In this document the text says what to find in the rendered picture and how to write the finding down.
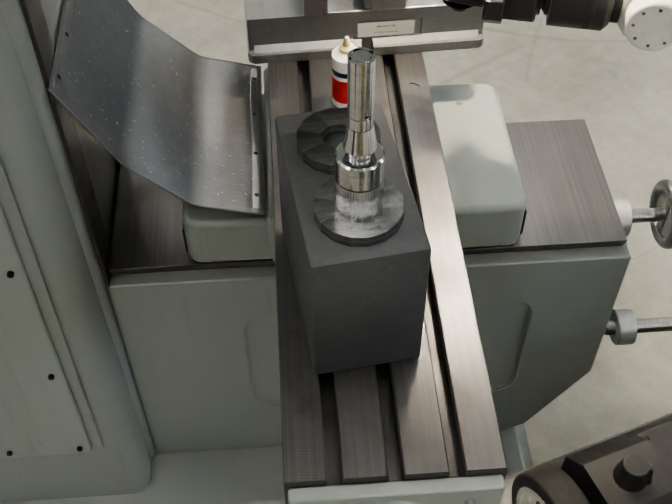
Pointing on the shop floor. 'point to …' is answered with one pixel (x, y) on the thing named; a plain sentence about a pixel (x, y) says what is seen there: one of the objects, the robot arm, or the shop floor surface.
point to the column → (58, 289)
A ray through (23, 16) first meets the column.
